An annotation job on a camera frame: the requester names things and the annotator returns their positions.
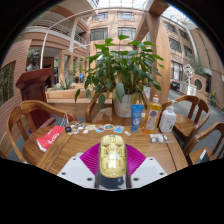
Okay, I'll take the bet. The dark red wooden pedestal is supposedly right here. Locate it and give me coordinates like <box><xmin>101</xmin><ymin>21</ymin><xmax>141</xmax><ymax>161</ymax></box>
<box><xmin>15</xmin><ymin>68</ymin><xmax>57</xmax><ymax>131</ymax></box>

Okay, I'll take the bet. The cream-coloured sticker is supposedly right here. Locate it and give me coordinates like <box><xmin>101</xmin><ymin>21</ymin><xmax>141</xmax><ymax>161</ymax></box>
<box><xmin>84</xmin><ymin>124</ymin><xmax>98</xmax><ymax>132</ymax></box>

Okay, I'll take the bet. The yellow computer mouse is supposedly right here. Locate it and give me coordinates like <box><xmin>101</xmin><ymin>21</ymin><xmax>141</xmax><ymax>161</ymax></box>
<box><xmin>98</xmin><ymin>134</ymin><xmax>128</xmax><ymax>180</ymax></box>

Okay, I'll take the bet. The clear plastic package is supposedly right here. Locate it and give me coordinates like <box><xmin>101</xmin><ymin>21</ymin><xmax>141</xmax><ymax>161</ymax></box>
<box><xmin>149</xmin><ymin>133</ymin><xmax>170</xmax><ymax>144</ymax></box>

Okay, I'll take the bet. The dark flat notebook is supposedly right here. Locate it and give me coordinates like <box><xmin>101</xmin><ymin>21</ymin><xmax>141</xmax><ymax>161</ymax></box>
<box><xmin>194</xmin><ymin>153</ymin><xmax>210</xmax><ymax>166</ymax></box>

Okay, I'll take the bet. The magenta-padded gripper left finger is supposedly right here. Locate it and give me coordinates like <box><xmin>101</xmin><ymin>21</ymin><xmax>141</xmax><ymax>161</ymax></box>
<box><xmin>57</xmin><ymin>143</ymin><xmax>101</xmax><ymax>190</ymax></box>

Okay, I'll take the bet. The dark bust statue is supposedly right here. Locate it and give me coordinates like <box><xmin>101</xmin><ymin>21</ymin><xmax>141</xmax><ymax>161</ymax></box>
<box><xmin>25</xmin><ymin>48</ymin><xmax>42</xmax><ymax>72</ymax></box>

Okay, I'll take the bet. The green potted plant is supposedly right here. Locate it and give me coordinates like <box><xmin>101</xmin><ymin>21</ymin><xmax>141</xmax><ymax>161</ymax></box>
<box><xmin>73</xmin><ymin>34</ymin><xmax>165</xmax><ymax>119</ymax></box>

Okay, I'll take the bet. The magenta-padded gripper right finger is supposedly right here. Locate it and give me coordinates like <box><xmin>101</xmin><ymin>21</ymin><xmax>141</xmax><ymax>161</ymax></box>
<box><xmin>125</xmin><ymin>143</ymin><xmax>168</xmax><ymax>190</ymax></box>

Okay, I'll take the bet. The blue squeeze tube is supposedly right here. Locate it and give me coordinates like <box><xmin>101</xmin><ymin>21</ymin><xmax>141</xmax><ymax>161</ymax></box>
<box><xmin>130</xmin><ymin>103</ymin><xmax>144</xmax><ymax>133</ymax></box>

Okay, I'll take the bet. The long wooden planter box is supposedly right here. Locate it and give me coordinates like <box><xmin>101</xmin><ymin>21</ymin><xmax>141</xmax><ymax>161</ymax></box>
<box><xmin>44</xmin><ymin>84</ymin><xmax>116</xmax><ymax>104</ymax></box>

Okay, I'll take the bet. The orange dish soap bottle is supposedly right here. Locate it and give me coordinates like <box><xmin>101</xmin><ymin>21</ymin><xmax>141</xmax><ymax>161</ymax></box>
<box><xmin>142</xmin><ymin>94</ymin><xmax>163</xmax><ymax>134</ymax></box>

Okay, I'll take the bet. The blue sticker card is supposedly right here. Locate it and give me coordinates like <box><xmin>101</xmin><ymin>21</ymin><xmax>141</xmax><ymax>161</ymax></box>
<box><xmin>113</xmin><ymin>125</ymin><xmax>125</xmax><ymax>134</ymax></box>

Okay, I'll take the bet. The white pump bottle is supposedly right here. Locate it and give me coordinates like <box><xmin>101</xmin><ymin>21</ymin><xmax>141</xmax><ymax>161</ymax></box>
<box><xmin>158</xmin><ymin>99</ymin><xmax>178</xmax><ymax>134</ymax></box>

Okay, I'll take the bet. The white geometric sculpture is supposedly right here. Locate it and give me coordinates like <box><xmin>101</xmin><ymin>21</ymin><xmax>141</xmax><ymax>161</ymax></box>
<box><xmin>179</xmin><ymin>63</ymin><xmax>198</xmax><ymax>96</ymax></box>

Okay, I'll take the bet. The red and white bag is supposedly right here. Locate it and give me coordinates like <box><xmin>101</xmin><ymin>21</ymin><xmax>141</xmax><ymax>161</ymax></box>
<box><xmin>35</xmin><ymin>113</ymin><xmax>71</xmax><ymax>153</ymax></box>

